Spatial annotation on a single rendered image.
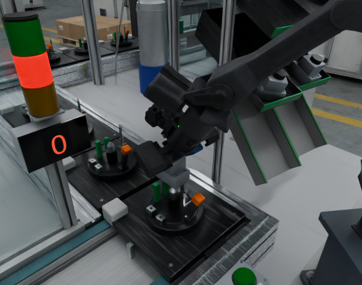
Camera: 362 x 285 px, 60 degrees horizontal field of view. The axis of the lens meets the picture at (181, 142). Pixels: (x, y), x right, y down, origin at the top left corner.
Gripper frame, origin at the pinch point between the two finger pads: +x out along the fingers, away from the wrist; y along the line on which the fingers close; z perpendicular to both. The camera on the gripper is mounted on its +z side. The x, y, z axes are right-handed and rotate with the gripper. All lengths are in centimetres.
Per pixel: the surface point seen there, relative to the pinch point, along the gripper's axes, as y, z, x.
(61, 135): 18.0, 11.7, -2.3
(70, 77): -32, 82, 86
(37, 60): 18.9, 19.7, -13.2
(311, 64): -39.7, 0.3, -15.0
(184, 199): -3.6, -8.8, 11.1
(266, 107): -21.3, -2.9, -10.6
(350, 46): -389, 40, 113
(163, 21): -61, 64, 35
